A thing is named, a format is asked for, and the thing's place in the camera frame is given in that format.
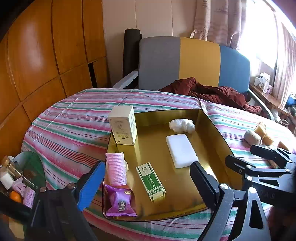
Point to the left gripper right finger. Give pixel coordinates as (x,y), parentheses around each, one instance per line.
(250,221)

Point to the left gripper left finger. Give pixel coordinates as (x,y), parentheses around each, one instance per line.
(56,214)

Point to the white sock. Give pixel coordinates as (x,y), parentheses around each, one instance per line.
(252,138)

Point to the yellow sponge block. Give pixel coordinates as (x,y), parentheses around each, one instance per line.
(261,130)
(274,142)

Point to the purple snack packet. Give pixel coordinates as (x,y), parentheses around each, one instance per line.
(120,200)

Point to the pink cotton pad stack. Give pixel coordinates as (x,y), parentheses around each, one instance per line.
(116,169)

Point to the white soap block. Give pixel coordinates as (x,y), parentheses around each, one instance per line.
(181,150)

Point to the green white slim box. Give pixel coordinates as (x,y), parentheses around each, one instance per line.
(152,184)

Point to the cream tall carton box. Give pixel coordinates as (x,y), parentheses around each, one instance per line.
(123,125)

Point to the pink hair comb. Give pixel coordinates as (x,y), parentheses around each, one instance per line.
(29,197)

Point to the orange fruit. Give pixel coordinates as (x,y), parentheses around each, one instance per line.
(15,196)

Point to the glass side table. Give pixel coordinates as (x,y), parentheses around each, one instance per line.
(26,169)

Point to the wooden desk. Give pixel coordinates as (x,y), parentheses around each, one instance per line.
(275,104)

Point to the striped bed sheet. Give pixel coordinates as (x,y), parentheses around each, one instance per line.
(72,135)

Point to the gold tray box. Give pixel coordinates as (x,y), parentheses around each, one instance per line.
(158,163)

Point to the dark red blanket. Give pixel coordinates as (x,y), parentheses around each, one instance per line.
(221,95)

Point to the grey yellow blue headboard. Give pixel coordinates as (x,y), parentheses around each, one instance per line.
(162,60)

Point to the black rolled mat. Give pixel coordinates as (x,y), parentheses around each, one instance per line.
(131,42)

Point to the patterned curtain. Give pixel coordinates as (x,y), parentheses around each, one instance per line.
(219,21)

